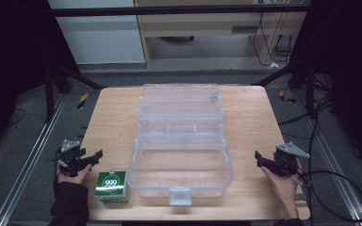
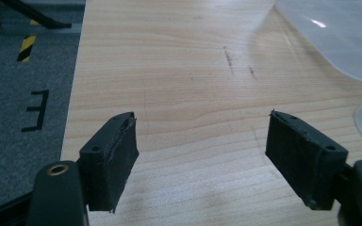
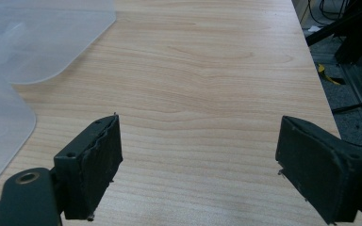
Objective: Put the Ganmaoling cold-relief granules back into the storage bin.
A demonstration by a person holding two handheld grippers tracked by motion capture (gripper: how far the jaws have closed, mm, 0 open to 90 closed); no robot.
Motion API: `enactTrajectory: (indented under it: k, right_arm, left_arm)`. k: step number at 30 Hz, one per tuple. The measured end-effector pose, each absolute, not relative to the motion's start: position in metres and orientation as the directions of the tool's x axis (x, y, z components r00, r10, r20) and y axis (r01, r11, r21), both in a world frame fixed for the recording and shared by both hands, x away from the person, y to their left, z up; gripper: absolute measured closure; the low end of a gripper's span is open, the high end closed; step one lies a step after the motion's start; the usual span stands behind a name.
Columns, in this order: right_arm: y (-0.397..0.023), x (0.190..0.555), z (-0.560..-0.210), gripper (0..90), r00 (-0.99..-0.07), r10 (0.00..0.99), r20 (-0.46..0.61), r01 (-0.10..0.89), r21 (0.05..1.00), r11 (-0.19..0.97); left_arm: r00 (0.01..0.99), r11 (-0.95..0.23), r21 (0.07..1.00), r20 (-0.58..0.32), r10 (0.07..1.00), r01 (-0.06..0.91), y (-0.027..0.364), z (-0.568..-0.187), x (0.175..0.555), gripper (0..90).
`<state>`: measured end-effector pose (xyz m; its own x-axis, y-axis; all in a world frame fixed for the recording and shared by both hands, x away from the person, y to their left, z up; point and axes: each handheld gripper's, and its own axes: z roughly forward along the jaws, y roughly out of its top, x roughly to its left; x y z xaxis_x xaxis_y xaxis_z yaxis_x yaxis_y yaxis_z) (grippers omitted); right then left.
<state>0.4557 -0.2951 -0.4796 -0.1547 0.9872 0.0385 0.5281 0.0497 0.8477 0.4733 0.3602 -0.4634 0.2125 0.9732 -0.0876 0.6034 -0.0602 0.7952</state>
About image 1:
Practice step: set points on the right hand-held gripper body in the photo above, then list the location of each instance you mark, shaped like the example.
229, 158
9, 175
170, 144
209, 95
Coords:
285, 161

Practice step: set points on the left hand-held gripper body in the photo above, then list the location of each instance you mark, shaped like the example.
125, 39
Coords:
70, 156

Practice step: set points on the green and white carton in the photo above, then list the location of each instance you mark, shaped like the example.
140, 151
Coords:
110, 185

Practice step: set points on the clear plastic storage box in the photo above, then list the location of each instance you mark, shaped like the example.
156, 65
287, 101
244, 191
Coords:
182, 169

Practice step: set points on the person's left hand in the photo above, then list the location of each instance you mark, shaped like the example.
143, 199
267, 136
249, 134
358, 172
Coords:
75, 179

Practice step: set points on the person's right hand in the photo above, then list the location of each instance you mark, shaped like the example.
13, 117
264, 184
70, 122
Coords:
284, 190

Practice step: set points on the yellow and black tape strip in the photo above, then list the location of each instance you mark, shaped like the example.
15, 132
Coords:
82, 100
286, 98

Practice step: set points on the black metal stand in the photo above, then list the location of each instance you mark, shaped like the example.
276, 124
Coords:
49, 94
310, 91

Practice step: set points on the white cabinet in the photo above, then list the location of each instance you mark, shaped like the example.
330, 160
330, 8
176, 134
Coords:
103, 40

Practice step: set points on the black curtain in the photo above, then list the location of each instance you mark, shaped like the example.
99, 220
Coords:
348, 62
12, 56

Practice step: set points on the light wooden desk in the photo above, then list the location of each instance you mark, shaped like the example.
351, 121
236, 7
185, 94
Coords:
201, 25

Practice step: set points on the black horizontal bar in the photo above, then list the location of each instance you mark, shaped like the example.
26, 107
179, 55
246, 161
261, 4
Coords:
176, 10

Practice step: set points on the aluminium floor rail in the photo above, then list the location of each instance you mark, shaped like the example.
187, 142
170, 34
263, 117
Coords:
336, 169
28, 163

